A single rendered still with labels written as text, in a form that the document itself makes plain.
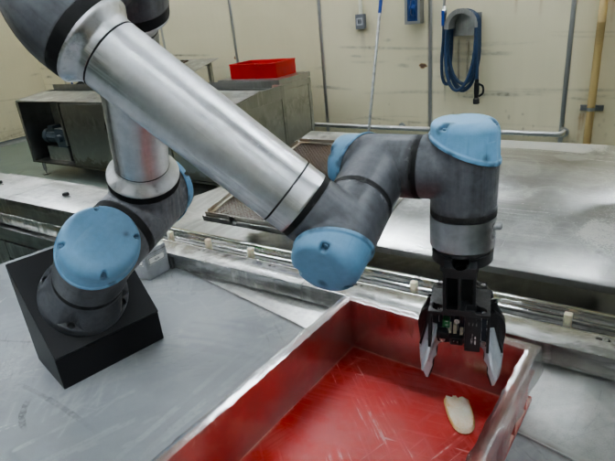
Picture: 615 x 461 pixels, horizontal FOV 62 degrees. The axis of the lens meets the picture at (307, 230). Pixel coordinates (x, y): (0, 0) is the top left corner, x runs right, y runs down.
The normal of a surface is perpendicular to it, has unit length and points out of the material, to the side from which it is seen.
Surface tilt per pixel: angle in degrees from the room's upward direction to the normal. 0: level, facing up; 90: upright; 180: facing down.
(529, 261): 10
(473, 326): 90
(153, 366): 0
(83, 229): 51
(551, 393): 0
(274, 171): 67
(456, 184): 90
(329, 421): 0
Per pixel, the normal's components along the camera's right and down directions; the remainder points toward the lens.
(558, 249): -0.18, -0.84
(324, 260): -0.40, 0.66
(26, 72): 0.83, 0.15
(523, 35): -0.54, 0.37
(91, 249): 0.39, -0.37
